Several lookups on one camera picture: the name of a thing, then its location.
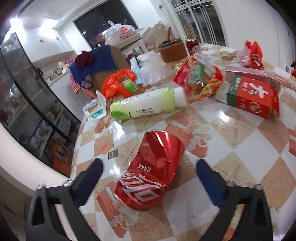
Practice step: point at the green white plastic bottle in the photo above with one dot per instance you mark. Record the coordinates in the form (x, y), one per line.
(143, 104)

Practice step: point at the pink paper box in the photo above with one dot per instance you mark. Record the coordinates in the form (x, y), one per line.
(249, 72)

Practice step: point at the green plastic cup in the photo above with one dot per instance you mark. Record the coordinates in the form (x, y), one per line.
(129, 87)

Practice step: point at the brown lidded container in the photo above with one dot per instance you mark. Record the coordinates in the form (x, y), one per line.
(173, 52)

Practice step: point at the red snack bag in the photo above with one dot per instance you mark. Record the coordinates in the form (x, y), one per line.
(198, 81)

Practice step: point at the checkered plastic tablecloth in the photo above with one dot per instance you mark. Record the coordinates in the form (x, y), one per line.
(231, 143)

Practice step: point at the pink plastic wrapper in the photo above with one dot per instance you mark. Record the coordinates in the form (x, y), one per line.
(245, 55)

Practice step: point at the crushed red cola can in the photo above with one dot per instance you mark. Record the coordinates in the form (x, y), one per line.
(150, 173)

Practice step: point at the orange plastic bag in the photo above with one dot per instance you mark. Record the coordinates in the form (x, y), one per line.
(113, 83)

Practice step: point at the blue cloth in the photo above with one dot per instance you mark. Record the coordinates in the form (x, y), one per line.
(101, 58)

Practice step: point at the brown chair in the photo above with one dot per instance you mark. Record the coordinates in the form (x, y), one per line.
(115, 60)

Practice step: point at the white countertop appliance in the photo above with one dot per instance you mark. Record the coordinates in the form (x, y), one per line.
(59, 67)

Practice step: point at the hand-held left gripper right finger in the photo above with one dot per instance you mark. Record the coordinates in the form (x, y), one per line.
(210, 183)

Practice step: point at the large white plastic bag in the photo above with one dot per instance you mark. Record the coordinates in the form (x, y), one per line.
(122, 32)

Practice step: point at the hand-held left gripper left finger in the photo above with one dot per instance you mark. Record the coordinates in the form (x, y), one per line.
(89, 183)

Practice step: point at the red cartoon drink can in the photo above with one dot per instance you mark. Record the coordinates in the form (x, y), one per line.
(192, 46)

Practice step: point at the red checkered cloth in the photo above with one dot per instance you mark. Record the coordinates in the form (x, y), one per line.
(89, 92)

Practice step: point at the dark red fabric flowers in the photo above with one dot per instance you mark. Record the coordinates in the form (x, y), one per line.
(84, 59)

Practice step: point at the clear plastic bag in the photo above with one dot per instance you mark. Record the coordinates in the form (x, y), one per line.
(152, 67)

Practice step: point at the sliding glass door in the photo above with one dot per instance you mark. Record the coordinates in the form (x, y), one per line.
(201, 18)

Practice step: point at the blue white paper box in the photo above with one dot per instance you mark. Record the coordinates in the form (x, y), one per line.
(96, 109)

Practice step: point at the small red packet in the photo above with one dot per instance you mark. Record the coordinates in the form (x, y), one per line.
(255, 56)

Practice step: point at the glass display cabinet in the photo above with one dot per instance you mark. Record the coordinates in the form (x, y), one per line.
(27, 104)

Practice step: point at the white counter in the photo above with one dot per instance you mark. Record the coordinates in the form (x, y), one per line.
(60, 81)

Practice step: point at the white table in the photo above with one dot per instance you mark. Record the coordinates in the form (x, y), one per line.
(131, 44)

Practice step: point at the dark window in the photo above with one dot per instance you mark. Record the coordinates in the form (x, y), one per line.
(97, 20)

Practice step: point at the beige chair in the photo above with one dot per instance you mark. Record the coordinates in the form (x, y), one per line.
(158, 33)
(146, 38)

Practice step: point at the red milk carton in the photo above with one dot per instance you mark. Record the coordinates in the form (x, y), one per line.
(249, 97)

